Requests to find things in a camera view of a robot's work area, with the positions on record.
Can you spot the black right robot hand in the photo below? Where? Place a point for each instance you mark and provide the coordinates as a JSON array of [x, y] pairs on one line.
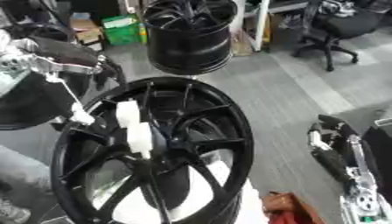
[[331, 163]]

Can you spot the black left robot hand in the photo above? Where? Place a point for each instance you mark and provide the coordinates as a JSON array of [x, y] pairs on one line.
[[35, 102]]

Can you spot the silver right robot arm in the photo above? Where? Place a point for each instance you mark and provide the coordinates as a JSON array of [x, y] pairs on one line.
[[365, 204]]

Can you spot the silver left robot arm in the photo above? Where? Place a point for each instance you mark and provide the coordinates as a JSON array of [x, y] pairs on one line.
[[13, 65]]

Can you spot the white hub pin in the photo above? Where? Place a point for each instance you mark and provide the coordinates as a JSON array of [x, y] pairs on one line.
[[127, 113], [139, 140]]

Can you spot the large black spoked wheel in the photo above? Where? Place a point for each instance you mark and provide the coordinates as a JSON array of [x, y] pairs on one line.
[[232, 122]]

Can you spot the black wheel with deep barrel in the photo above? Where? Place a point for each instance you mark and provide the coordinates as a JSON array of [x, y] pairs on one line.
[[189, 49]]

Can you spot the red and brown bag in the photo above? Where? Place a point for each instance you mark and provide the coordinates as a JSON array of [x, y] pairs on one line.
[[288, 210]]

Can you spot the tan cardboard box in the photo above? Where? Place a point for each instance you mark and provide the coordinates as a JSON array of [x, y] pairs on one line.
[[88, 30]]

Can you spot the green box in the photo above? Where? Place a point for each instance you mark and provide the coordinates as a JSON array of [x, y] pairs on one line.
[[121, 30]]

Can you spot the black office chair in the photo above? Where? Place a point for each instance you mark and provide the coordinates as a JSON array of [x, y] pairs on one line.
[[347, 23]]

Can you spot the white table leg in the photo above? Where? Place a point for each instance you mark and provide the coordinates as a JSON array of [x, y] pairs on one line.
[[261, 26]]

